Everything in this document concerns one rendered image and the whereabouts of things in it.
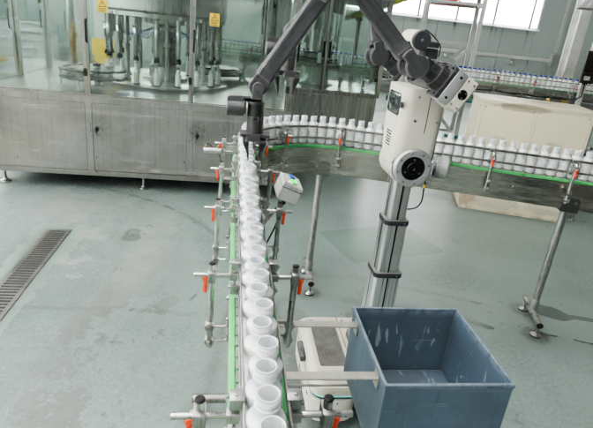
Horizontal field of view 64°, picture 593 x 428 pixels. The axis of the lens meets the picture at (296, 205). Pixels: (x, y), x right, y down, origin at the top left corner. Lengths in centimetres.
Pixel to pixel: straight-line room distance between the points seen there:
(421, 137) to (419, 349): 82
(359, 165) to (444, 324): 169
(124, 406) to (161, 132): 288
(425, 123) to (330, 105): 479
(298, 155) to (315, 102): 370
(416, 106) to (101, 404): 187
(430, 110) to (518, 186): 133
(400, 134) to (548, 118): 365
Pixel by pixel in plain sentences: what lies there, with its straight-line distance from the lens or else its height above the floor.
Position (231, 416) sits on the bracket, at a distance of 83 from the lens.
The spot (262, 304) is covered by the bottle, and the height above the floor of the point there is 115.
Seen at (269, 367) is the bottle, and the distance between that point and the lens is 81.
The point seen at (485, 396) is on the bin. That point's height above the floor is 91.
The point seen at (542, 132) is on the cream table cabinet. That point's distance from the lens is 546.
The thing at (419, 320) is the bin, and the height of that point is 91.
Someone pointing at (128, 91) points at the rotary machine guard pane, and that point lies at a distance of 472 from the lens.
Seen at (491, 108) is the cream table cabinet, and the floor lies 109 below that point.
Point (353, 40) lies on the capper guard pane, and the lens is 665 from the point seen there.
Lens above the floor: 166
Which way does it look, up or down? 20 degrees down
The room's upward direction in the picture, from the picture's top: 6 degrees clockwise
